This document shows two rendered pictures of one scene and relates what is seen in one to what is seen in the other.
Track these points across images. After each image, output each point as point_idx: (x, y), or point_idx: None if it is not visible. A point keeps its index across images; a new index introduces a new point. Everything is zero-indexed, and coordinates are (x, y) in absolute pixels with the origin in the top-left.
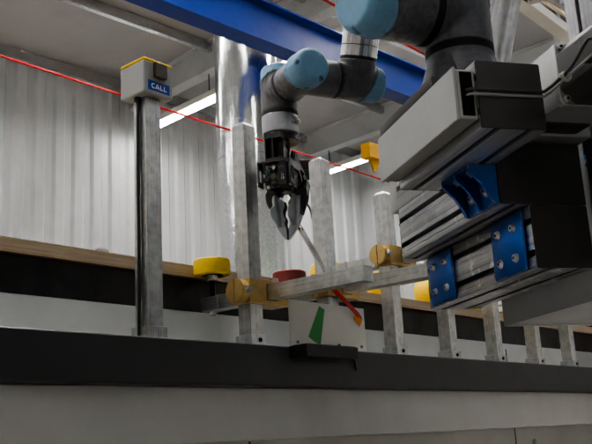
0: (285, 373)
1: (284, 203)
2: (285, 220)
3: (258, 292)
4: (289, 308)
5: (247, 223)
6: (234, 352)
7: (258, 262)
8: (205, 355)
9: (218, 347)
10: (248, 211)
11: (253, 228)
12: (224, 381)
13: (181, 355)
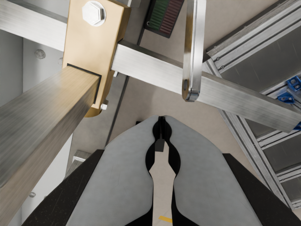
0: (143, 32)
1: (150, 224)
2: (154, 155)
3: (109, 84)
4: (132, 6)
5: (38, 180)
6: (120, 102)
7: (88, 93)
8: (112, 127)
9: (114, 120)
10: (12, 212)
11: (48, 152)
12: (121, 102)
13: (107, 144)
